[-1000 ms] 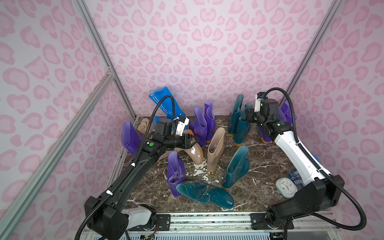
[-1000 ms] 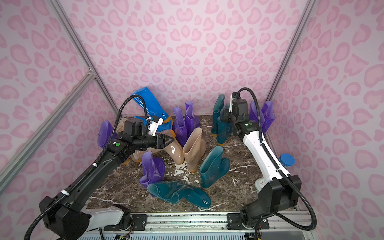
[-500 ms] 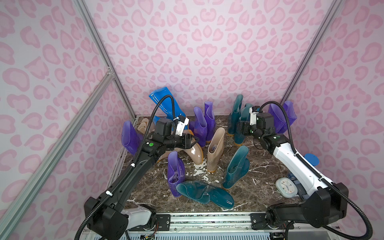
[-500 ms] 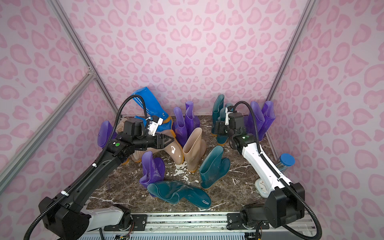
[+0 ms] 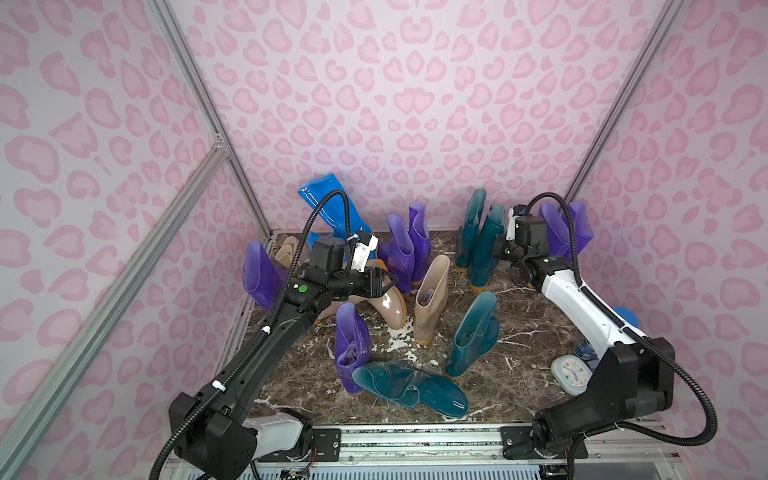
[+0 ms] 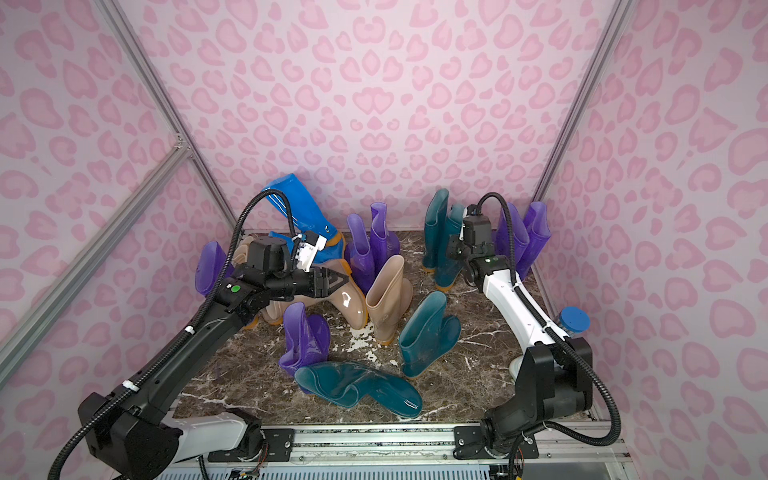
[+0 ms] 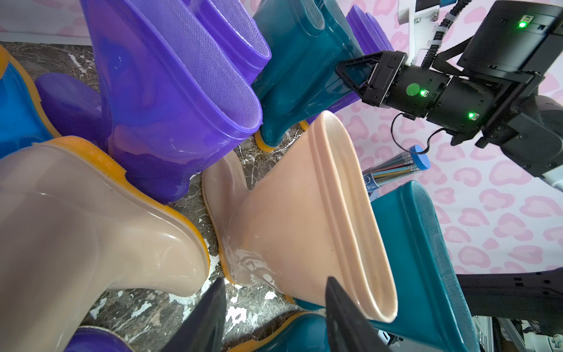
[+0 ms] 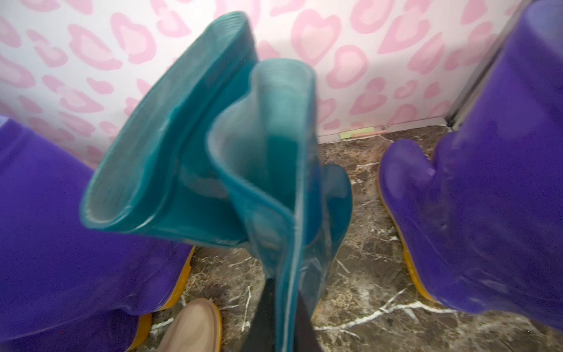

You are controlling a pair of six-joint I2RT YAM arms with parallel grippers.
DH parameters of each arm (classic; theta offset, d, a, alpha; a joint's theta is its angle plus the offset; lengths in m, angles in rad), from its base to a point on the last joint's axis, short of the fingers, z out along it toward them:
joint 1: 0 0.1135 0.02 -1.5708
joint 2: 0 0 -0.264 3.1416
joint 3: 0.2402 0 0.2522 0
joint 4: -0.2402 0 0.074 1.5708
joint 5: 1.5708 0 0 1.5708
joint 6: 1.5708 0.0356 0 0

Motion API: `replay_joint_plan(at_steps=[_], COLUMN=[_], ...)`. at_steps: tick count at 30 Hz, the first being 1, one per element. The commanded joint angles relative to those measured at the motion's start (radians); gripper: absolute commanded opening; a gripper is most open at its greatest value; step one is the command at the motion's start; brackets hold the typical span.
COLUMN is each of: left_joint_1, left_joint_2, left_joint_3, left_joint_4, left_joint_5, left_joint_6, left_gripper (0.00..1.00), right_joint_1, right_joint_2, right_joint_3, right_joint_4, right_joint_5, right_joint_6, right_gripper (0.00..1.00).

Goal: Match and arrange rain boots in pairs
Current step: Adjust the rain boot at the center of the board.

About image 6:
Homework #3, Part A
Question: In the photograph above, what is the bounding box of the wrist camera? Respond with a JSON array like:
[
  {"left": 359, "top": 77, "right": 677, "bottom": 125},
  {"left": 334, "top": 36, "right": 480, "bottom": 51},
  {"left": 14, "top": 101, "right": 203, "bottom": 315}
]
[
  {"left": 294, "top": 230, "right": 327, "bottom": 272},
  {"left": 461, "top": 204, "right": 493, "bottom": 247}
]

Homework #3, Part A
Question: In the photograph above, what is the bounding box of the dark green rain boot lying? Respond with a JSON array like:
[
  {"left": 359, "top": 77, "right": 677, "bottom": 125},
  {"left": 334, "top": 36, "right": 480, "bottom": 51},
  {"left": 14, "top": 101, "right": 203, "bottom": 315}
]
[{"left": 294, "top": 361, "right": 423, "bottom": 418}]

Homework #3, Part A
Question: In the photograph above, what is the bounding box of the aluminium corner post right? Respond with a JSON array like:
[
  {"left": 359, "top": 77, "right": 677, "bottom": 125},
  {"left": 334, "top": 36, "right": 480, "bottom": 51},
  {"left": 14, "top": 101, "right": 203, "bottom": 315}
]
[{"left": 532, "top": 0, "right": 637, "bottom": 201}]

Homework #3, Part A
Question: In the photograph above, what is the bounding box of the aluminium corner post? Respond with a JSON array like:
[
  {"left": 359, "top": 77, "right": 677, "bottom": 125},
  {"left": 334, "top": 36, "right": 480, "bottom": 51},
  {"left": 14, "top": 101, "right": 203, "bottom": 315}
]
[
  {"left": 532, "top": 0, "right": 637, "bottom": 201},
  {"left": 94, "top": 0, "right": 237, "bottom": 227}
]

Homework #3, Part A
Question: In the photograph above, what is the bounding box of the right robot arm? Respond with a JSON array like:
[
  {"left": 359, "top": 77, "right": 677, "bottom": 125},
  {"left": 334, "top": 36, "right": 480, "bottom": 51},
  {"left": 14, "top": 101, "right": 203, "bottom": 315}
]
[{"left": 446, "top": 234, "right": 593, "bottom": 454}]

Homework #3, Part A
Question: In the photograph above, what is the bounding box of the aluminium diagonal beam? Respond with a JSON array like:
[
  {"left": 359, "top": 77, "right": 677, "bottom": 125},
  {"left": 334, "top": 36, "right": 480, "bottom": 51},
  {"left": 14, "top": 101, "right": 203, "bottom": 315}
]
[{"left": 1, "top": 141, "right": 189, "bottom": 385}]

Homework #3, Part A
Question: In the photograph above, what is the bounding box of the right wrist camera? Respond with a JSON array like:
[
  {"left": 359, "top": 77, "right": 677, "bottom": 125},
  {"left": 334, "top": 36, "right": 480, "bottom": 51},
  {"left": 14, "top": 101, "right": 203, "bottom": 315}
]
[{"left": 461, "top": 204, "right": 493, "bottom": 247}]

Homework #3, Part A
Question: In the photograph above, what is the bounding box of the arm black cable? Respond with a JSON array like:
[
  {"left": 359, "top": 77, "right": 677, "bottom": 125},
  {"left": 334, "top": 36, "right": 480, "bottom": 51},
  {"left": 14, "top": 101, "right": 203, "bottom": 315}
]
[
  {"left": 476, "top": 191, "right": 622, "bottom": 480},
  {"left": 46, "top": 188, "right": 298, "bottom": 480}
]

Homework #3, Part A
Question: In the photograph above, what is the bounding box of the aluminium corner post left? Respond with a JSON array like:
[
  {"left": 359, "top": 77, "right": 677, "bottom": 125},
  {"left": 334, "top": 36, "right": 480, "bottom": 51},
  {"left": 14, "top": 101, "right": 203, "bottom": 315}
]
[{"left": 94, "top": 0, "right": 237, "bottom": 227}]

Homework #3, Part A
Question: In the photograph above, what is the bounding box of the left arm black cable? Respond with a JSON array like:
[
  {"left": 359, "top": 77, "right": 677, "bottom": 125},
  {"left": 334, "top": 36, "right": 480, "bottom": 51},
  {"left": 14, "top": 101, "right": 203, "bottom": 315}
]
[{"left": 46, "top": 188, "right": 298, "bottom": 480}]

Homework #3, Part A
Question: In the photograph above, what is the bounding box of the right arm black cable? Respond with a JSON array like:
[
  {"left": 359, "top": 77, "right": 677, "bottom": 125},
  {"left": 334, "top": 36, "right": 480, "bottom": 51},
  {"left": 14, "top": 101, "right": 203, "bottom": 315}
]
[{"left": 476, "top": 191, "right": 622, "bottom": 480}]

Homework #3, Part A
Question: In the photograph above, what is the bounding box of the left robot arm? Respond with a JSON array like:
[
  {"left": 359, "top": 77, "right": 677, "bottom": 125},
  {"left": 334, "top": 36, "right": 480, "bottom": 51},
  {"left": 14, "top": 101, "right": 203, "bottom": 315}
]
[{"left": 78, "top": 265, "right": 349, "bottom": 479}]

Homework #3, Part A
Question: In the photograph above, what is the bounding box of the beige rain boot lying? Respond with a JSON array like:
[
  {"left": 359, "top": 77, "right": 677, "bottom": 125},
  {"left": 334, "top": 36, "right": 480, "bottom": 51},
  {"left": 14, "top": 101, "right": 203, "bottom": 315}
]
[{"left": 259, "top": 282, "right": 368, "bottom": 330}]

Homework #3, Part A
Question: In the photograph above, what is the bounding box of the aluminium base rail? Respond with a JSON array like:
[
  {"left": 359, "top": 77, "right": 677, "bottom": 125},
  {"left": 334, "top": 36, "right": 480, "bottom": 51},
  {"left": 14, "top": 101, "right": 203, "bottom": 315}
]
[{"left": 155, "top": 419, "right": 634, "bottom": 480}]

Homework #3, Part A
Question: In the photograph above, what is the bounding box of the beige rain boot upright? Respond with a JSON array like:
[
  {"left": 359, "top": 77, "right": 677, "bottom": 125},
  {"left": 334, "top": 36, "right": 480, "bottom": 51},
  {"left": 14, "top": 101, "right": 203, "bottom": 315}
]
[{"left": 366, "top": 254, "right": 413, "bottom": 345}]

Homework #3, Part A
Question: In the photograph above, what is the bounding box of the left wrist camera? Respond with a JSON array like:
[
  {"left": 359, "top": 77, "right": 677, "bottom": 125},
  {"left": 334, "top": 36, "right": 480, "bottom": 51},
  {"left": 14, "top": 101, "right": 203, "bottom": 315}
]
[{"left": 294, "top": 230, "right": 327, "bottom": 272}]

